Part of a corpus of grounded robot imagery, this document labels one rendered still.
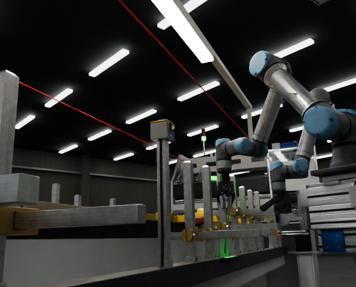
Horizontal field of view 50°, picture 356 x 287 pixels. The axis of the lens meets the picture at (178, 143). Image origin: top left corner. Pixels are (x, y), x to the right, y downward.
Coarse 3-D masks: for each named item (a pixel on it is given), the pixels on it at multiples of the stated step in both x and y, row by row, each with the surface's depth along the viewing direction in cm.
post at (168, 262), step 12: (156, 144) 142; (168, 144) 143; (168, 156) 142; (168, 168) 140; (168, 180) 139; (168, 192) 138; (168, 204) 137; (168, 216) 135; (168, 228) 134; (168, 240) 133; (168, 252) 132; (156, 264) 131; (168, 264) 129
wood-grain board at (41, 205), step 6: (36, 204) 103; (42, 204) 105; (48, 204) 107; (54, 204) 109; (60, 204) 112; (66, 204) 114; (42, 210) 105; (150, 216) 164; (174, 222) 187; (216, 222) 251
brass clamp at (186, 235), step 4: (184, 232) 154; (188, 232) 154; (192, 232) 154; (196, 232) 157; (180, 236) 156; (184, 236) 154; (188, 236) 153; (192, 236) 153; (196, 236) 157; (184, 240) 153; (188, 240) 153; (192, 240) 154; (196, 240) 156; (200, 240) 161
